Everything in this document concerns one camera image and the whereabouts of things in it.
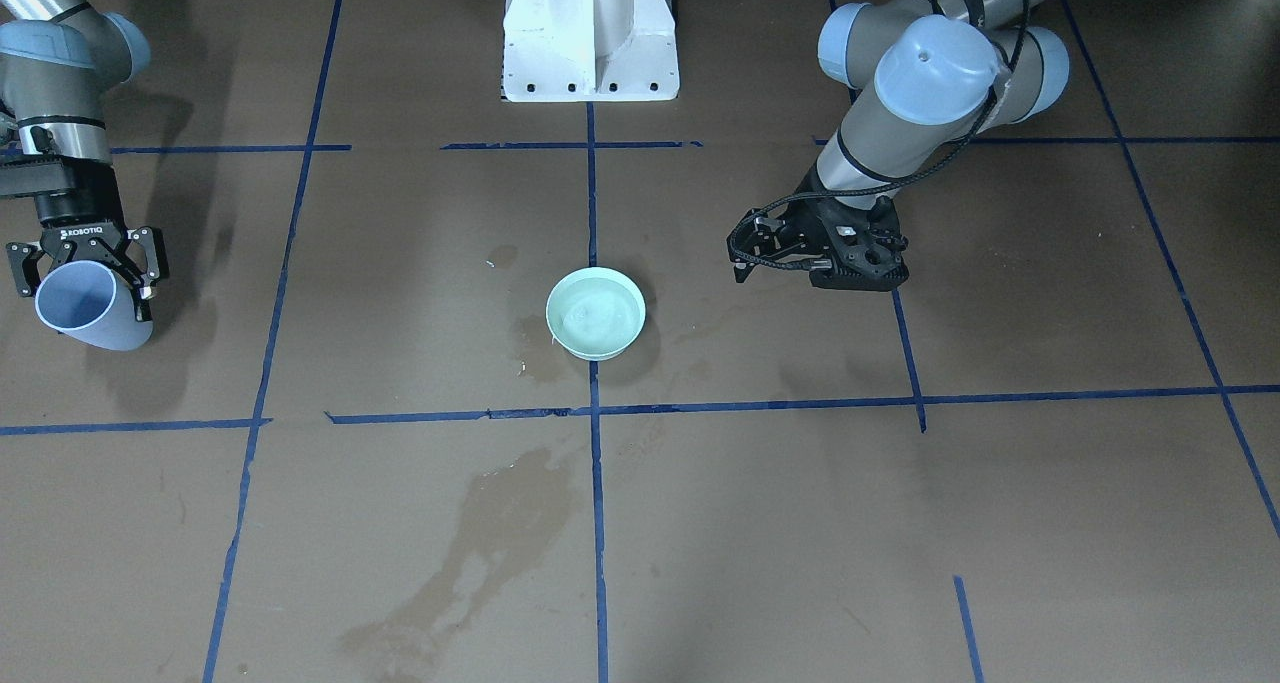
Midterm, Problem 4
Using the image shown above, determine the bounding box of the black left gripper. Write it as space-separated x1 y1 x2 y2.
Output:
727 197 824 283

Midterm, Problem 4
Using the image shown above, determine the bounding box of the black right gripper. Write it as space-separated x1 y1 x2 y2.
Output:
6 159 166 324

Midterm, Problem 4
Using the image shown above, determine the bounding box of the blue plastic cup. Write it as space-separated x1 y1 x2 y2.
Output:
35 262 154 352

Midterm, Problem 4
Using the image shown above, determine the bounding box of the green ceramic bowl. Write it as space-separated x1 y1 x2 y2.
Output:
545 267 646 361

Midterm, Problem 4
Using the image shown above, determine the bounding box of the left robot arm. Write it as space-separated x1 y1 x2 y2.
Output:
726 0 1070 292

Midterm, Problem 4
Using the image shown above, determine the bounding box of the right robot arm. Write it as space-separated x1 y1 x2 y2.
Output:
1 0 169 324

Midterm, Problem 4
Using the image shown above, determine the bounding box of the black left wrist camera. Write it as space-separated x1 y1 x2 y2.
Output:
809 194 910 292

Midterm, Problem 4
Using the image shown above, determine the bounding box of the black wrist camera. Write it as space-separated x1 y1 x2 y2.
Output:
1 155 79 200
809 194 910 292

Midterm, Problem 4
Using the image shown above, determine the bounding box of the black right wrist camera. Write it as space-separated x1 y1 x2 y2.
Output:
1 155 79 200

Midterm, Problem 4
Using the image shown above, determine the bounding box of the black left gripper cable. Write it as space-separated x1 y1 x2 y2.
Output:
727 0 1030 269

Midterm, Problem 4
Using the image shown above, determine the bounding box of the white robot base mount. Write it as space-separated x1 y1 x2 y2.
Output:
500 0 681 104

